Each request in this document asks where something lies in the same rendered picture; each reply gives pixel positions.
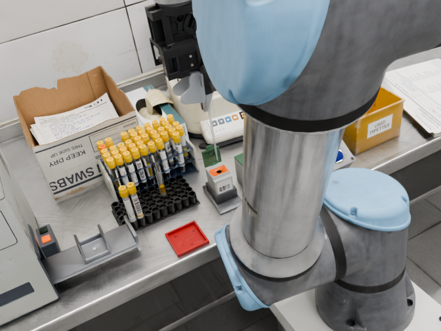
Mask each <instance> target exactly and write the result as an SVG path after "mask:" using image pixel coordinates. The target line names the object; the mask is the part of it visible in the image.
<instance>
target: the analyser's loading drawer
mask: <svg viewBox="0 0 441 331"><path fill-rule="evenodd" d="M123 217H124V220H125V223H126V224H124V225H122V226H119V227H117V228H114V229H112V230H110V231H108V232H105V233H103V231H102V229H101V227H100V225H99V224H98V225H97V227H98V229H99V231H100V232H98V233H96V234H94V235H92V236H90V237H87V238H85V239H83V240H80V241H79V240H78V238H77V236H76V234H74V235H73V236H74V238H75V241H76V244H77V245H76V246H73V247H71V248H68V249H67V250H64V251H62V252H59V253H57V254H54V255H52V256H50V257H48V258H45V259H43V260H41V262H42V264H43V266H44V268H45V270H46V272H47V274H48V275H49V277H50V279H51V281H52V283H53V284H54V285H55V284H57V283H59V282H62V281H63V280H66V279H67V278H70V277H72V276H74V275H77V274H79V273H82V272H83V271H86V270H87V269H90V268H92V267H94V266H97V265H99V264H101V263H103V262H105V261H107V260H110V259H112V258H114V257H117V256H119V255H121V254H124V253H125V252H128V251H129V250H132V249H134V248H138V250H139V251H141V250H142V248H141V246H140V242H139V240H138V236H137V234H136V232H135V230H134V228H133V227H132V225H131V223H130V221H129V220H128V218H127V216H126V215H125V216H123ZM95 247H96V250H95V251H93V248H95Z"/></svg>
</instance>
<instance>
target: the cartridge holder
mask: <svg viewBox="0 0 441 331"><path fill-rule="evenodd" d="M203 191H204V192H205V193H206V195H207V196H208V197H209V199H210V201H211V202H212V203H213V205H214V206H215V207H216V209H217V210H218V212H219V213H220V214H222V213H224V212H226V211H229V210H232V209H234V208H236V207H238V206H240V205H241V204H242V199H241V198H240V197H239V196H238V193H237V188H236V187H235V186H234V188H233V189H231V190H228V191H226V192H223V193H221V194H218V195H216V194H215V192H214V191H213V189H212V188H211V187H210V186H209V184H208V182H206V183H205V185H204V186H203Z"/></svg>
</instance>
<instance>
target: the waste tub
mask: <svg viewBox="0 0 441 331"><path fill-rule="evenodd" d="M404 101H406V100H405V99H403V98H402V97H399V96H398V95H396V94H394V93H393V92H391V91H389V90H388V89H385V88H384V87H382V86H381V88H380V90H379V93H378V95H377V98H376V99H375V102H374V104H373V105H372V107H371V108H370V109H369V111H368V112H367V113H366V114H364V115H363V116H362V117H361V118H360V119H359V120H358V121H356V122H354V123H353V124H351V125H349V126H348V127H346V128H345V132H344V135H343V138H342V140H343V141H344V143H345V144H346V146H347V147H348V149H349V150H350V151H351V152H352V153H353V154H354V155H357V154H360V153H362V152H365V151H367V150H369V149H371V148H373V147H375V146H378V145H380V144H383V143H385V142H387V141H389V140H391V139H394V138H396V137H398V136H400V128H401V122H402V112H403V106H404Z"/></svg>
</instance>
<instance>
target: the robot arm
mask: <svg viewBox="0 0 441 331"><path fill-rule="evenodd" d="M154 2H155V4H153V5H149V6H146V7H144V8H145V11H146V17H147V20H148V25H149V29H150V34H151V38H149V40H150V45H151V48H152V54H153V57H154V62H155V65H156V66H158V65H161V64H162V65H163V69H164V75H165V76H166V77H167V78H168V80H169V81H171V80H174V79H177V78H179V79H180V81H178V82H177V83H176V84H175V85H174V86H173V93H174V94H175V95H177V96H180V101H181V103H183V104H195V103H199V104H200V106H201V109H202V110H203V111H204V112H206V111H208V108H209V105H210V103H211V100H212V98H213V92H214V87H215V89H216V90H217V92H218V93H219V94H220V95H221V96H222V97H223V98H224V99H225V100H227V101H228V102H231V103H233V104H236V105H237V107H238V108H239V109H240V110H241V111H242V112H243V185H242V203H241V205H240V206H239V207H238V208H237V210H236V211H235V212H234V214H233V216H232V220H231V222H230V225H224V226H223V227H222V228H221V229H218V230H217V231H215V233H214V238H215V242H216V244H217V247H218V249H219V252H220V255H221V257H222V260H223V263H224V266H225V267H226V271H227V273H228V276H229V278H230V281H231V283H232V285H233V287H234V291H235V293H236V295H237V298H238V300H239V303H240V305H241V306H242V307H243V308H244V309H245V310H247V311H254V310H257V309H260V308H263V307H264V308H268V307H270V306H271V305H272V304H273V303H277V302H279V301H282V300H284V299H287V298H290V297H293V296H296V295H298V294H301V293H303V292H306V291H309V290H311V289H314V288H315V302H316V308H317V311H318V313H319V315H320V317H321V318H322V320H323V321H324V322H325V323H326V324H327V325H328V326H329V327H330V328H331V329H332V330H334V331H404V330H405V329H406V328H407V327H408V326H409V324H410V322H411V321H412V319H413V316H414V313H415V290H414V287H413V284H412V283H411V280H410V277H409V275H408V272H407V271H406V254H407V244H408V227H409V224H410V221H411V215H410V201H409V197H408V194H407V192H406V190H405V189H404V187H403V186H402V185H401V184H400V183H399V182H398V181H397V180H395V179H393V178H392V177H390V176H388V175H386V174H384V173H381V172H379V171H374V170H370V169H366V168H359V167H352V168H344V169H339V170H337V171H333V167H334V165H335V161H336V158H337V154H338V151H339V148H340V145H341V141H342V138H343V135H344V132H345V128H346V127H348V126H349V125H351V124H353V123H354V122H356V121H358V120H359V119H360V118H361V117H362V116H363V115H364V114H366V113H367V112H368V111H369V109H370V108H371V107H372V105H373V104H374V102H375V99H376V98H377V95H378V93H379V90H380V88H381V84H382V82H383V80H384V77H385V74H386V71H387V68H388V67H389V66H390V65H391V64H392V63H393V62H394V61H395V60H398V59H401V58H405V57H407V56H411V55H415V54H418V53H422V52H425V51H429V50H431V49H434V48H437V47H441V0H154ZM154 45H155V46H156V48H157V49H158V51H159V54H160V56H159V57H158V59H156V55H155V51H154ZM332 171H333V172H332Z"/></svg>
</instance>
